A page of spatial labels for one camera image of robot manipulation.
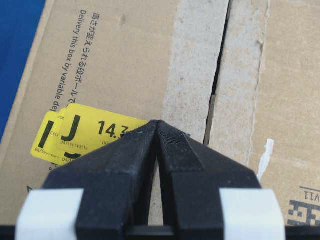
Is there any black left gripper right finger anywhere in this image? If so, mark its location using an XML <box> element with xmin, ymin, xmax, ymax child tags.
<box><xmin>156</xmin><ymin>121</ymin><xmax>286</xmax><ymax>240</ymax></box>

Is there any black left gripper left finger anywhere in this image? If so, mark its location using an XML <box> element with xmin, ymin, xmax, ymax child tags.
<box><xmin>15</xmin><ymin>120</ymin><xmax>157</xmax><ymax>240</ymax></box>

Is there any brown cardboard box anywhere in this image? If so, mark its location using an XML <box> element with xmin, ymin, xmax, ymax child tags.
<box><xmin>0</xmin><ymin>0</ymin><xmax>320</xmax><ymax>226</ymax></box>

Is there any yellow J label sticker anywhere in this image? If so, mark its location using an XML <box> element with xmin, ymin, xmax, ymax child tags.
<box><xmin>56</xmin><ymin>103</ymin><xmax>148</xmax><ymax>155</ymax></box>

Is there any yellow sticker underneath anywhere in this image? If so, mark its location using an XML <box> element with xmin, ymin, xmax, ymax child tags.
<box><xmin>30</xmin><ymin>108</ymin><xmax>81</xmax><ymax>166</ymax></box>

